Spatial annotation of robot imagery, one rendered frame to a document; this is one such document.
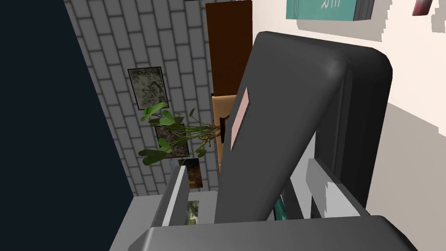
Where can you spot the dark brown tall cupboard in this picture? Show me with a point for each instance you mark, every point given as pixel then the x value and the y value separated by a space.
pixel 228 45

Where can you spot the dark grey rounded box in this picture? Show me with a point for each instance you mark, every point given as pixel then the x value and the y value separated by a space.
pixel 296 115

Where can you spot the pale green wall picture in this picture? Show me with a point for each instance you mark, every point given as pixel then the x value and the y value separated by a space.
pixel 192 212

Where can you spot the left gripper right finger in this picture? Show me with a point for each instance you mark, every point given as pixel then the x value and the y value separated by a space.
pixel 331 195

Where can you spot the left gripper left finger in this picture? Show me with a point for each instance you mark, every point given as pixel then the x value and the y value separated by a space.
pixel 176 202

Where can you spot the dark red object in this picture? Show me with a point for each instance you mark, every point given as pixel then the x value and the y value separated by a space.
pixel 421 7

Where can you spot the tan wooden cabinet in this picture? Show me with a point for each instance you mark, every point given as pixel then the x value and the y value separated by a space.
pixel 221 108

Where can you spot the brown speckled wall picture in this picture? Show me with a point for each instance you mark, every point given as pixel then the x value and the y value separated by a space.
pixel 174 144

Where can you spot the grey black-framed wall picture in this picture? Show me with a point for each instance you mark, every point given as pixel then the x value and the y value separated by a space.
pixel 148 87

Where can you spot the teal book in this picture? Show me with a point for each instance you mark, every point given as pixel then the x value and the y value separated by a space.
pixel 320 9

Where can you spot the orange brown wall picture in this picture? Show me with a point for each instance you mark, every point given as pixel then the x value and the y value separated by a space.
pixel 195 172

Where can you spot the green leafy potted plant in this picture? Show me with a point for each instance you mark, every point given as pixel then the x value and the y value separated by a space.
pixel 163 120

